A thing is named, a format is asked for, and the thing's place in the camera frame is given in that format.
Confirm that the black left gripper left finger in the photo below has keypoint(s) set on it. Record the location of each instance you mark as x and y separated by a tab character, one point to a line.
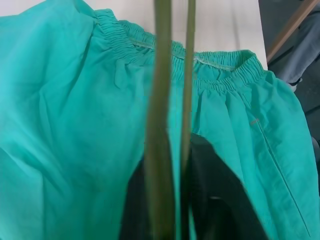
136	207

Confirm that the person's leg in grey trousers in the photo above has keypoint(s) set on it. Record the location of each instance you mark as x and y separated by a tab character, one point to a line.
303	42

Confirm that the teal green elastic-waist shorts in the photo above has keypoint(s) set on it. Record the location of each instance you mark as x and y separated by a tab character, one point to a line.
70	112

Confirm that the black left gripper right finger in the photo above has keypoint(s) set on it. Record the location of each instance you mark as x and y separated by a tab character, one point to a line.
220	200

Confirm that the brown wooden bar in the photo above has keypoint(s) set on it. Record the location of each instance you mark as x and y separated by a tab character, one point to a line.
290	30

